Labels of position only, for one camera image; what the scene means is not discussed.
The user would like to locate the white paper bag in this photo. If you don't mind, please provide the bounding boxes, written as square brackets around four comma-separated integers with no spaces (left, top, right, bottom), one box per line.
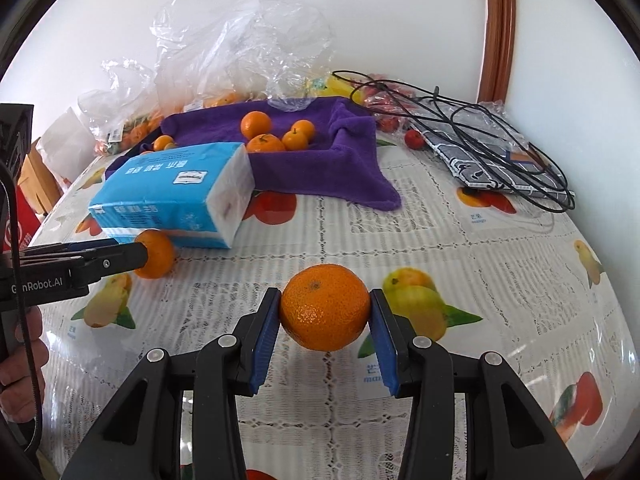
[37,107,96,181]

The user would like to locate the fruit print tablecloth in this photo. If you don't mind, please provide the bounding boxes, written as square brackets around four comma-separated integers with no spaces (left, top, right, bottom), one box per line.
[35,105,640,480]

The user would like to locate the yellow fruit package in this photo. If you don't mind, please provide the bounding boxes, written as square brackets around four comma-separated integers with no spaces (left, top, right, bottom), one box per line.
[305,74,368,98]

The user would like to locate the wooden door frame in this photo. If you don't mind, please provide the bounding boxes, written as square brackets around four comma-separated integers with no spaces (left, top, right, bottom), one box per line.
[475,0,517,103]

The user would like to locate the patterned cloth in plastic wrap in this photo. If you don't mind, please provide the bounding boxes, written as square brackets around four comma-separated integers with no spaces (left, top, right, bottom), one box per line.
[417,100,576,211]

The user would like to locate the person's left hand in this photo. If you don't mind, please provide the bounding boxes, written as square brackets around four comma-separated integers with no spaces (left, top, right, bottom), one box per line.
[0,305,47,413]

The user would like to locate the plastic bag of small oranges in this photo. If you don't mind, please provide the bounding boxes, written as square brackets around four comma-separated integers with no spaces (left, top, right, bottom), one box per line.
[77,59,166,157]

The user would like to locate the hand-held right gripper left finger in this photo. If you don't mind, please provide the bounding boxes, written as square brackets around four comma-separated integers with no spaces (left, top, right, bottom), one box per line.
[60,287,282,480]

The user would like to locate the plastic bag of red fruits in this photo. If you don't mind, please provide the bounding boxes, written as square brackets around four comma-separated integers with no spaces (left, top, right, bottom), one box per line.
[360,82,431,133]

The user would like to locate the orange with green stem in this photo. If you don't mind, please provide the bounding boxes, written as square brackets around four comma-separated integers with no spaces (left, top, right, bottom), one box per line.
[246,133,286,153]

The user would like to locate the wooden chair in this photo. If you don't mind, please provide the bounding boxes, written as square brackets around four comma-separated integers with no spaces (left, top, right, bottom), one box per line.
[17,137,61,206]

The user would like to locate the large clear plastic bag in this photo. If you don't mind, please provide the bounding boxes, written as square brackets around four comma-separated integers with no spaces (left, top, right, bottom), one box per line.
[150,0,336,111]

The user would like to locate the large orange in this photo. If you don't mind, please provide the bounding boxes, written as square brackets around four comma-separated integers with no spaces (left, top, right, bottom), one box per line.
[279,263,372,352]
[134,229,176,280]

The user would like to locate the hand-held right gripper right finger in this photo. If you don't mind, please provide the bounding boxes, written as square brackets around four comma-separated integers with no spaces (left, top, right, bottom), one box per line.
[369,288,586,480]

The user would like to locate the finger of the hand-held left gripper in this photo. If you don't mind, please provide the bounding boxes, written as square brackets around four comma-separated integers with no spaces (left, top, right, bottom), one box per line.
[82,241,149,286]
[20,239,123,263]

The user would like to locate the red box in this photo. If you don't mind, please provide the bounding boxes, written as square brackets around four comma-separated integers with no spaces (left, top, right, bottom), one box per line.
[0,185,43,253]

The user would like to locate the purple towel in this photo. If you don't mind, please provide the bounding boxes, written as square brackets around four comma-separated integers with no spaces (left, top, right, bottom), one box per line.
[104,97,403,212]

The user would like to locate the blue tissue pack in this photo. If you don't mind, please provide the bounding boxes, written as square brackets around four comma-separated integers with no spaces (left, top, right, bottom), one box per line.
[88,142,256,250]

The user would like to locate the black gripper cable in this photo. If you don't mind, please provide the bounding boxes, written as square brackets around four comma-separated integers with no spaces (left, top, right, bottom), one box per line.
[0,162,43,456]

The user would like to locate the medium orange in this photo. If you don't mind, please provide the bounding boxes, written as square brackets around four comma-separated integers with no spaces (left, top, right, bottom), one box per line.
[240,111,273,141]

